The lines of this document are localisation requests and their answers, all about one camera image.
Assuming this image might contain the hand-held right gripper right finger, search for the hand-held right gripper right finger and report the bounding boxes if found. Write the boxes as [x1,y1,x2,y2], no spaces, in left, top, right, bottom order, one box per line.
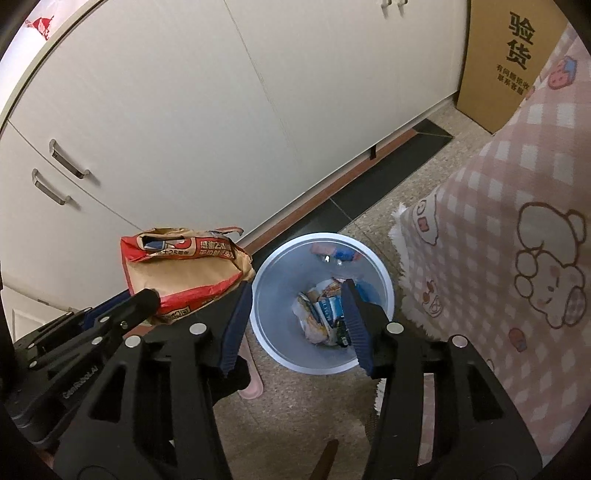
[342,278,542,480]

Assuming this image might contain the pink checked printed blanket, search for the pink checked printed blanket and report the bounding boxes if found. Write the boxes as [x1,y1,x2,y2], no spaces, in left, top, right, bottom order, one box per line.
[388,23,591,468]

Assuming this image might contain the beige crumpled wrapper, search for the beige crumpled wrapper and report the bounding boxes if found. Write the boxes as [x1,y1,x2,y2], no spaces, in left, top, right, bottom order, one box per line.
[295,295,334,345]

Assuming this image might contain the red and brown paper bag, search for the red and brown paper bag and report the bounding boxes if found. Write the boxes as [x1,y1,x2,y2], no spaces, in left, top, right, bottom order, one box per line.
[121,226,256,326]

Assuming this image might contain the brown cardboard box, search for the brown cardboard box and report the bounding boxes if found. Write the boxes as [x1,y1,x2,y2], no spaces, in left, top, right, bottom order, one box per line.
[456,0,570,136]

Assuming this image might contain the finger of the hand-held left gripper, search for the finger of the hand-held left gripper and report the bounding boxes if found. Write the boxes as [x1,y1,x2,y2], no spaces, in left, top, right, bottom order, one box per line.
[28,289,162,371]
[14,291,136,359]

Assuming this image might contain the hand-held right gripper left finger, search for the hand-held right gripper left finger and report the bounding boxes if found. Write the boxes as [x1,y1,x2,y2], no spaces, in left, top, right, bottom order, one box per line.
[52,281,254,480]

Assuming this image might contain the pink slipper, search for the pink slipper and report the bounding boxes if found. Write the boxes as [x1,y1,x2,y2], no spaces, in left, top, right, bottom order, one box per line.
[237,355,264,400]

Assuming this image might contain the white red-printed plastic bag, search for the white red-printed plastic bag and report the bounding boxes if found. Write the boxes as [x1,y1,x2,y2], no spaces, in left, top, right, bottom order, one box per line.
[23,15,59,42]

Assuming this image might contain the white cabinet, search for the white cabinet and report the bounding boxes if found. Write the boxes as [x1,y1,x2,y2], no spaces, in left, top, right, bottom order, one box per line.
[0,0,472,324]

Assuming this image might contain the blue white snack packet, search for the blue white snack packet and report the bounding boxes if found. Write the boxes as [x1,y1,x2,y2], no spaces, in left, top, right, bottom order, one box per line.
[316,295,346,326]

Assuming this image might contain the light blue plastic bin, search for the light blue plastic bin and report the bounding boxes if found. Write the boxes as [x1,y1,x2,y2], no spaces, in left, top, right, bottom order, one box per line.
[249,233,395,374]

